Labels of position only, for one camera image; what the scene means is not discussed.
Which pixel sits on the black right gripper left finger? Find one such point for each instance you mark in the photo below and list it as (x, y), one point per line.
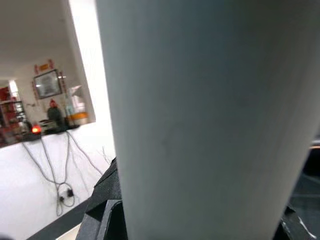
(105, 205)

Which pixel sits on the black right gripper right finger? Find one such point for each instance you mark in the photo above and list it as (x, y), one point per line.
(291, 227)

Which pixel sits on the white plastic table leg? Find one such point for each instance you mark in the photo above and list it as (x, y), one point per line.
(200, 112)

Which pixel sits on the black power adapter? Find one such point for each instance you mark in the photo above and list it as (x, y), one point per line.
(69, 193)

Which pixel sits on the dark figurine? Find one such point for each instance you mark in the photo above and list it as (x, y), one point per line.
(54, 113)

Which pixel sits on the red shelf rack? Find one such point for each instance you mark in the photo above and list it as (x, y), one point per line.
(10, 112)

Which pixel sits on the framed picture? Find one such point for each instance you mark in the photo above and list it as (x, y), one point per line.
(47, 82)

